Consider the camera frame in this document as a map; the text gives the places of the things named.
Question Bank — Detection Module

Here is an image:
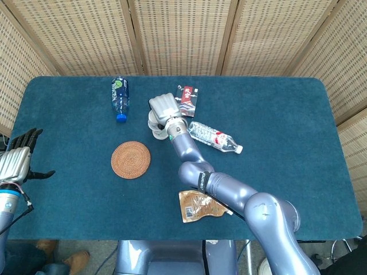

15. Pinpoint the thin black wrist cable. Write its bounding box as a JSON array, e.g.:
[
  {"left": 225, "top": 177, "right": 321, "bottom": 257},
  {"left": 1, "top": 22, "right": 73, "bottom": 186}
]
[{"left": 0, "top": 184, "right": 34, "bottom": 235}]

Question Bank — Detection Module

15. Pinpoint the chrome chair base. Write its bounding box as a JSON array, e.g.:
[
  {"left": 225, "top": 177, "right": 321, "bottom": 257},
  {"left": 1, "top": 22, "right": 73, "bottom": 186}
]
[{"left": 331, "top": 237, "right": 362, "bottom": 254}]

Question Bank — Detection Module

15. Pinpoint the dark teal carpeted table cover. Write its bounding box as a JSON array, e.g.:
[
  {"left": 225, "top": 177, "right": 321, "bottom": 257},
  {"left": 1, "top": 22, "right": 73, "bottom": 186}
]
[{"left": 7, "top": 75, "right": 364, "bottom": 241}]

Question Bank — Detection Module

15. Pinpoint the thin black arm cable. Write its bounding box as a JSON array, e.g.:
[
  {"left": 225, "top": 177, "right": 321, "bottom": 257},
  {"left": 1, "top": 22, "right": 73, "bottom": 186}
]
[{"left": 197, "top": 190, "right": 247, "bottom": 221}]

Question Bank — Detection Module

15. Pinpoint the brown spouted drink pouch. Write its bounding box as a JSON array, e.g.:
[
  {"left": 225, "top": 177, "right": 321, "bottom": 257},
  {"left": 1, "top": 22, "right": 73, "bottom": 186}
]
[{"left": 178, "top": 189, "right": 235, "bottom": 224}]

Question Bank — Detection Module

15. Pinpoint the clear water bottle red label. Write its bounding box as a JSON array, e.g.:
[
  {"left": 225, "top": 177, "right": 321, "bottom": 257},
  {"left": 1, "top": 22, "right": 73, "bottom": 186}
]
[{"left": 188, "top": 121, "right": 244, "bottom": 155}]

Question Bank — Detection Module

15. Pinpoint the red black card box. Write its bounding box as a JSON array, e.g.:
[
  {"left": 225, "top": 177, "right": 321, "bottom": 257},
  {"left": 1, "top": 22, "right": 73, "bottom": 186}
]
[{"left": 174, "top": 84, "right": 200, "bottom": 119}]

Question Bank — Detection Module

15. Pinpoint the grey-blue robot torso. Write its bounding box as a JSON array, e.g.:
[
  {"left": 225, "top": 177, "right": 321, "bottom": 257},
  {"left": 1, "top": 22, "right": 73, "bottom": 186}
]
[{"left": 116, "top": 239, "right": 239, "bottom": 275}]

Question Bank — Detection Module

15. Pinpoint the blue jeans leg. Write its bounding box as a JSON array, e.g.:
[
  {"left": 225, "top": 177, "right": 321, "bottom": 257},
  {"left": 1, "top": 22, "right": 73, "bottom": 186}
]
[{"left": 4, "top": 242, "right": 71, "bottom": 275}]

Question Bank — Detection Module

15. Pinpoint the woven wicker screen panel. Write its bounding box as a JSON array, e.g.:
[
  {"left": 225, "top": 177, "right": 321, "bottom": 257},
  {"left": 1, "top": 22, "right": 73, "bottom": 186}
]
[
  {"left": 0, "top": 0, "right": 60, "bottom": 138},
  {"left": 291, "top": 0, "right": 367, "bottom": 127},
  {"left": 4, "top": 0, "right": 144, "bottom": 77},
  {"left": 220, "top": 0, "right": 345, "bottom": 77},
  {"left": 127, "top": 0, "right": 239, "bottom": 77},
  {"left": 337, "top": 114, "right": 367, "bottom": 230}
]

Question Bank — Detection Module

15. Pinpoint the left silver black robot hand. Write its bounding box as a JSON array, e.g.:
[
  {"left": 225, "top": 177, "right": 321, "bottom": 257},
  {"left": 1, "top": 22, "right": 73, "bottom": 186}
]
[{"left": 0, "top": 128, "right": 56, "bottom": 184}]

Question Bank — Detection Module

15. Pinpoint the brown leather shoe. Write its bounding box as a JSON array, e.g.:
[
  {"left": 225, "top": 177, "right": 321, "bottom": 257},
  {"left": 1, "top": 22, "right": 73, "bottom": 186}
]
[
  {"left": 63, "top": 250, "right": 90, "bottom": 275},
  {"left": 36, "top": 239, "right": 58, "bottom": 256}
]

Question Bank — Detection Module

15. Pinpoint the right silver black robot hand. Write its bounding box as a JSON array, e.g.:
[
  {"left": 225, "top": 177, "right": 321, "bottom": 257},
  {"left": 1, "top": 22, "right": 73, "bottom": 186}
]
[{"left": 148, "top": 93, "right": 184, "bottom": 127}]

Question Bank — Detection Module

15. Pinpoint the blue capped plastic bottle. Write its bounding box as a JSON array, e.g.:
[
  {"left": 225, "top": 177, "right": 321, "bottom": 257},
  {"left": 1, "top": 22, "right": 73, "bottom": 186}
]
[{"left": 111, "top": 76, "right": 130, "bottom": 123}]

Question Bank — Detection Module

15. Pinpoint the round woven rattan coaster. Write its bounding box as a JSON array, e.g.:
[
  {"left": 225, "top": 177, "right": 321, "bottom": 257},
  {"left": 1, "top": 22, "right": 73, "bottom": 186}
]
[{"left": 111, "top": 140, "right": 151, "bottom": 180}]

